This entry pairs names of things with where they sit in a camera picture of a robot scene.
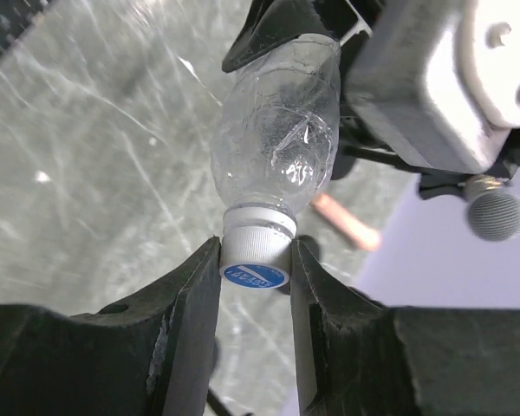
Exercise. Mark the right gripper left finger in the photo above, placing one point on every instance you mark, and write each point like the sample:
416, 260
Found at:
149, 353

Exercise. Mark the clear bottle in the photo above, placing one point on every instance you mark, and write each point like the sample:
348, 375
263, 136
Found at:
277, 138

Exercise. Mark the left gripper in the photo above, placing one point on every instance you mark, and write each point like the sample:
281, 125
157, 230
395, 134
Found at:
270, 24

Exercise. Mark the glitter microphone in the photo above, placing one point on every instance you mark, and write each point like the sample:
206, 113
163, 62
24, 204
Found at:
492, 212

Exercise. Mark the pink microphone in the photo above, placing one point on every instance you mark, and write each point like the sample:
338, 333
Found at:
359, 234

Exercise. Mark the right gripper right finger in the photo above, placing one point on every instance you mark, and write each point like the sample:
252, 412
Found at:
356, 356

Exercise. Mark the blue clear bottle cap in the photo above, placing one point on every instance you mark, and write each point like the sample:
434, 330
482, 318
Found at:
255, 257

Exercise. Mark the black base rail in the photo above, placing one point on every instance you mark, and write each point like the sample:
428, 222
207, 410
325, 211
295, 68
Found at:
16, 17

